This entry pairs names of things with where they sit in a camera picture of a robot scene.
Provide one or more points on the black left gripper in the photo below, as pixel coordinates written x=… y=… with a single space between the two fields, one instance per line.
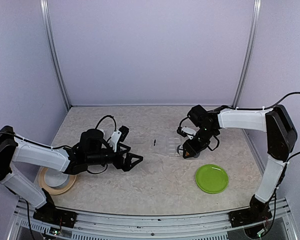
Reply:
x=119 y=164

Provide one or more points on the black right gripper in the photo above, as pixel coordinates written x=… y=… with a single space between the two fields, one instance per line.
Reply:
x=194 y=149

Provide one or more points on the clear plastic pill organizer box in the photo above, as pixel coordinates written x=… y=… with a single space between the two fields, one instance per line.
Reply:
x=167 y=146

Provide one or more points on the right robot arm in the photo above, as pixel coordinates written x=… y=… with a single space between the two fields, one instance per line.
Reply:
x=272 y=137

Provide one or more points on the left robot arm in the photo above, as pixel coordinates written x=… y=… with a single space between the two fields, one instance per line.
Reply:
x=91 y=150

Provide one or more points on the green plate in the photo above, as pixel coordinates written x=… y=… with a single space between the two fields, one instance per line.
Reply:
x=211 y=178

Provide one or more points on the white bowl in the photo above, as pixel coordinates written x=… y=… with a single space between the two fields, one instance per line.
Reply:
x=56 y=179

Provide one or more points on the beige plate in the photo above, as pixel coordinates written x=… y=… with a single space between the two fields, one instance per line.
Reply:
x=52 y=191

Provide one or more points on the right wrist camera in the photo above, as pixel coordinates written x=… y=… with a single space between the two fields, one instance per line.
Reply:
x=186 y=132

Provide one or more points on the front aluminium rail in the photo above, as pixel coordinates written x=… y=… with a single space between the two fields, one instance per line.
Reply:
x=104 y=226

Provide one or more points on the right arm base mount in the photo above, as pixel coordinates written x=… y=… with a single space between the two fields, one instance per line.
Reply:
x=256 y=212

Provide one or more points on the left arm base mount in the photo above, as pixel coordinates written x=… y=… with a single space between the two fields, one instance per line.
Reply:
x=49 y=213

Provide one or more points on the right aluminium frame post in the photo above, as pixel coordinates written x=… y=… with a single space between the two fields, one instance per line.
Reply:
x=248 y=52

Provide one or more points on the aluminium frame post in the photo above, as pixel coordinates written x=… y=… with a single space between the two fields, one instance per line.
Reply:
x=248 y=52
x=44 y=5

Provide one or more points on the left aluminium frame post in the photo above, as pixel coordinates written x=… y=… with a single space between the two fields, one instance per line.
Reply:
x=44 y=5

